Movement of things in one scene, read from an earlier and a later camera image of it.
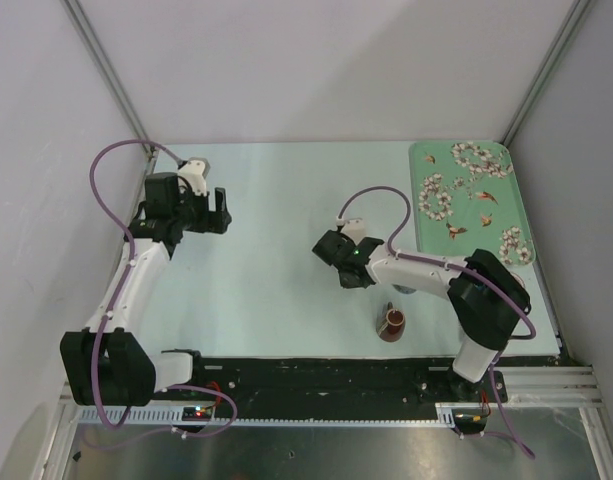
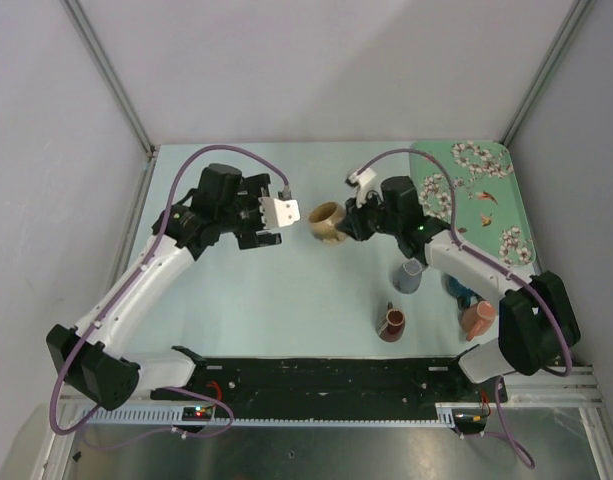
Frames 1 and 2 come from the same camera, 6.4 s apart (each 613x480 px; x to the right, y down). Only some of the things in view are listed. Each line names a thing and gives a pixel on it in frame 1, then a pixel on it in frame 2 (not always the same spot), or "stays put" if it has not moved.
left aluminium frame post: x=91 y=38 stays put
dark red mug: x=390 y=324 stays put
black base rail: x=334 y=383 stays put
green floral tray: x=466 y=198 stays put
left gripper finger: x=219 y=221 to x=259 y=239
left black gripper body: x=193 y=211 to x=244 y=215
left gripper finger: x=220 y=199 to x=259 y=185
